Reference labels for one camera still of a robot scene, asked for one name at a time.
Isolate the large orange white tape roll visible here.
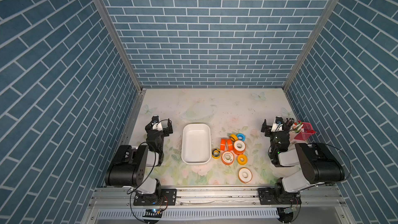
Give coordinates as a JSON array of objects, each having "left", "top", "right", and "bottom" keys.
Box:
[{"left": 233, "top": 140, "right": 246, "bottom": 155}]

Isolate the white storage box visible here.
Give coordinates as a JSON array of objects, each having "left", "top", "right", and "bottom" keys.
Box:
[{"left": 181, "top": 123, "right": 211, "bottom": 165}]

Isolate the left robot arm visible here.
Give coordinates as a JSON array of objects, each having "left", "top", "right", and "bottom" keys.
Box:
[{"left": 105, "top": 116, "right": 173, "bottom": 202}]

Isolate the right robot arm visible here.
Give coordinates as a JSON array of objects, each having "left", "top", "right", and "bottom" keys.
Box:
[{"left": 259, "top": 117, "right": 352, "bottom": 204}]

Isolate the blue tape roll small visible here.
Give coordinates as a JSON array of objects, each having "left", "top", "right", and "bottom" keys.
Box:
[{"left": 236, "top": 133, "right": 246, "bottom": 142}]

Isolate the yellow orange tape roll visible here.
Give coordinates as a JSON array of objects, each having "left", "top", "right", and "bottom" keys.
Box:
[{"left": 237, "top": 154, "right": 248, "bottom": 166}]

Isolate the large orange tape roll front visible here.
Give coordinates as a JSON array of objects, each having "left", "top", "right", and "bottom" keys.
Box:
[{"left": 238, "top": 168, "right": 253, "bottom": 184}]

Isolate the yellow black tape roll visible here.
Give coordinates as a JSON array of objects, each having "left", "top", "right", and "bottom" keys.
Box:
[{"left": 211, "top": 148, "right": 221, "bottom": 159}]

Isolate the pink pen cup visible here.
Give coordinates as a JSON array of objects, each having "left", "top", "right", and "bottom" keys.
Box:
[{"left": 289, "top": 121, "right": 303, "bottom": 144}]

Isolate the magenta plastic basket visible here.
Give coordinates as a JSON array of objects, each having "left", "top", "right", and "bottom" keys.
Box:
[{"left": 294, "top": 122, "right": 317, "bottom": 141}]

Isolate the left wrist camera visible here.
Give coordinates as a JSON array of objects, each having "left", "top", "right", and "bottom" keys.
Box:
[{"left": 152, "top": 121, "right": 163, "bottom": 131}]

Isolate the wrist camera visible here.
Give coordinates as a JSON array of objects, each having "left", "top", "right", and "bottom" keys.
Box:
[
  {"left": 271, "top": 122, "right": 284, "bottom": 132},
  {"left": 152, "top": 121, "right": 163, "bottom": 131}
]

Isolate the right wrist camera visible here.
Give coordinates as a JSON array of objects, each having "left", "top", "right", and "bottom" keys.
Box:
[{"left": 271, "top": 122, "right": 284, "bottom": 132}]

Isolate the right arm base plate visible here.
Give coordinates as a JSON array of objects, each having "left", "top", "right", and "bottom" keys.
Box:
[{"left": 258, "top": 187, "right": 302, "bottom": 205}]

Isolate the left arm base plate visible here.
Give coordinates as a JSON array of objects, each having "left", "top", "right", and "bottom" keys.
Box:
[{"left": 133, "top": 188, "right": 177, "bottom": 206}]

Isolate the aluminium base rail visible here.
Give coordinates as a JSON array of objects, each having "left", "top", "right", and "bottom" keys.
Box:
[{"left": 88, "top": 185, "right": 346, "bottom": 209}]

